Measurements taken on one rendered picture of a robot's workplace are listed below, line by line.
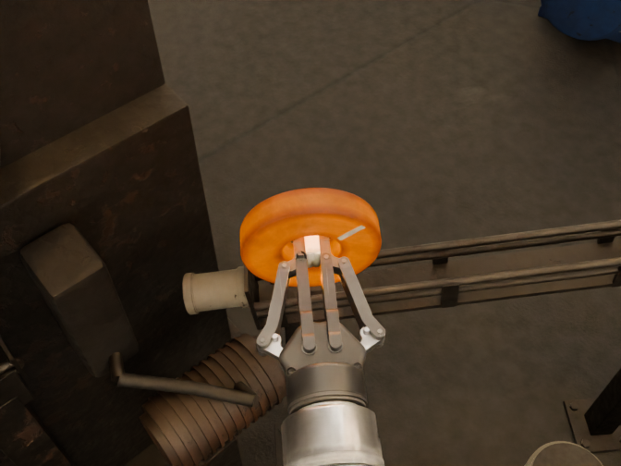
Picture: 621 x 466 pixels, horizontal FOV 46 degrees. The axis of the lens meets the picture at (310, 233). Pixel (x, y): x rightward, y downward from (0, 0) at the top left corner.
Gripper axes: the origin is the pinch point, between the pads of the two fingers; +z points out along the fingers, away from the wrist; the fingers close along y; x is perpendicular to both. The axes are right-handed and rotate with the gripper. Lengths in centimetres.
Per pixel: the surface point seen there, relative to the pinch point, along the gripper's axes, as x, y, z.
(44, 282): -12.8, -32.6, 3.7
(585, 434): -92, 61, 3
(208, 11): -101, -22, 159
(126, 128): -6.3, -22.4, 22.4
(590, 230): -20.9, 41.1, 10.9
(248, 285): -20.8, -8.0, 5.8
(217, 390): -35.7, -13.8, -3.0
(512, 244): -23.6, 30.5, 11.1
